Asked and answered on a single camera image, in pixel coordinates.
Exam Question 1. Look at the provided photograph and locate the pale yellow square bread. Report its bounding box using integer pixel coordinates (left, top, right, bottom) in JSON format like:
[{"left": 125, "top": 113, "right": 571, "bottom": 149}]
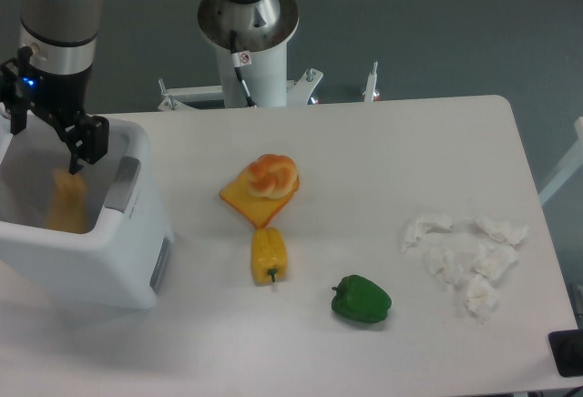
[{"left": 46, "top": 169, "right": 88, "bottom": 234}]

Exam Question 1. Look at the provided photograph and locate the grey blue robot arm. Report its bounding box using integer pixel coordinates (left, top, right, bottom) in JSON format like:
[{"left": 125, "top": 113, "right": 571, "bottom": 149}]
[{"left": 1, "top": 0, "right": 299, "bottom": 174}]

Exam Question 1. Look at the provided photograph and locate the crumpled white tissue middle right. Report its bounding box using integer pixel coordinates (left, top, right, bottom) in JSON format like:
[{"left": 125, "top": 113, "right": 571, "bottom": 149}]
[{"left": 472, "top": 242, "right": 518, "bottom": 281}]

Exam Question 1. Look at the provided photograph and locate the round swirl bread bun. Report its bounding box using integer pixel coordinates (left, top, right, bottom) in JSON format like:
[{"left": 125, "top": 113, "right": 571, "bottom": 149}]
[{"left": 245, "top": 154, "right": 298, "bottom": 199}]

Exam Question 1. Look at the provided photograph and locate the crumpled white tissue top left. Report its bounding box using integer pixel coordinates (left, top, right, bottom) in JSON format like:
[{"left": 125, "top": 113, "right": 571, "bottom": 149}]
[{"left": 401, "top": 213, "right": 454, "bottom": 253}]

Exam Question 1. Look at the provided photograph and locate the crumpled white tissue bottom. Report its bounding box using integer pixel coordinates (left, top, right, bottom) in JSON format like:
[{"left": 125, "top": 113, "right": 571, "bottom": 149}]
[{"left": 457, "top": 273, "right": 499, "bottom": 323}]

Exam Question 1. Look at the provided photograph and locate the white trash can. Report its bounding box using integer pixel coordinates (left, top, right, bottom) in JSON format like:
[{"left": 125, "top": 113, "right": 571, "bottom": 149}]
[{"left": 1, "top": 115, "right": 174, "bottom": 309}]

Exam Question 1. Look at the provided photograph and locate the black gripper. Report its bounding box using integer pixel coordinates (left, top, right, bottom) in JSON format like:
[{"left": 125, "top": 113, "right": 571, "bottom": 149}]
[{"left": 1, "top": 46, "right": 109, "bottom": 175}]

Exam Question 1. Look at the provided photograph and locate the white pedestal base frame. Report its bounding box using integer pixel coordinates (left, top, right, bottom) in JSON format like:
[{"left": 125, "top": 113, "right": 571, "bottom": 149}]
[{"left": 157, "top": 60, "right": 384, "bottom": 112}]

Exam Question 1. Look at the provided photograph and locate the white frame at right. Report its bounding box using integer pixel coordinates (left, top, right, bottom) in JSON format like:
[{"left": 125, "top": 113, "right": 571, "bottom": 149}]
[{"left": 538, "top": 117, "right": 582, "bottom": 206}]

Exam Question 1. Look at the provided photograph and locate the yellow bell pepper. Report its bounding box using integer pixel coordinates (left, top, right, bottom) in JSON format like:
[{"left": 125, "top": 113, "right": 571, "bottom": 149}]
[{"left": 251, "top": 227, "right": 288, "bottom": 285}]

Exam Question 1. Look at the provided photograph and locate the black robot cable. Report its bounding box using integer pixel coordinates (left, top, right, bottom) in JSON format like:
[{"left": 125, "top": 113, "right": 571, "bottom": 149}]
[{"left": 230, "top": 30, "right": 259, "bottom": 108}]

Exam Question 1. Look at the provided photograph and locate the green bell pepper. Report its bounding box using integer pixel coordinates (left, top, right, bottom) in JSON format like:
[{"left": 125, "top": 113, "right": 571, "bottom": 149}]
[{"left": 331, "top": 274, "right": 392, "bottom": 324}]

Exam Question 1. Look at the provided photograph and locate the black device at edge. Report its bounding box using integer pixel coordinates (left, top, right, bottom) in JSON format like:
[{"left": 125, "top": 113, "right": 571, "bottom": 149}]
[{"left": 547, "top": 329, "right": 582, "bottom": 377}]

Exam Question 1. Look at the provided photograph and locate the crumpled white tissue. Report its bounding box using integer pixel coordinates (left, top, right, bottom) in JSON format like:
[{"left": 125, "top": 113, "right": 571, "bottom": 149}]
[
  {"left": 401, "top": 213, "right": 454, "bottom": 253},
  {"left": 472, "top": 242, "right": 518, "bottom": 281},
  {"left": 457, "top": 273, "right": 499, "bottom": 323},
  {"left": 427, "top": 247, "right": 464, "bottom": 286},
  {"left": 475, "top": 217, "right": 530, "bottom": 247}
]

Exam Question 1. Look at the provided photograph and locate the orange toast slice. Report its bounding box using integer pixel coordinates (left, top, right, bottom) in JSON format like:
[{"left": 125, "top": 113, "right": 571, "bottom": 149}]
[{"left": 220, "top": 170, "right": 300, "bottom": 229}]

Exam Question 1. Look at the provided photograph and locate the crumpled white tissue top right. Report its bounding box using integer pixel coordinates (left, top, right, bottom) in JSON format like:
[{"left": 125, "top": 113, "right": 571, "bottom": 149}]
[{"left": 475, "top": 217, "right": 530, "bottom": 247}]

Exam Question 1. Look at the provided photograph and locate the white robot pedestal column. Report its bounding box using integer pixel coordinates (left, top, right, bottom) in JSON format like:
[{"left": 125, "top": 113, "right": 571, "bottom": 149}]
[{"left": 214, "top": 44, "right": 287, "bottom": 108}]

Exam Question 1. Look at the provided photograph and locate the crumpled white tissue middle left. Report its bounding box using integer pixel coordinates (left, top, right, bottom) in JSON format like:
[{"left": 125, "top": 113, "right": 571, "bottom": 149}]
[{"left": 427, "top": 247, "right": 464, "bottom": 286}]

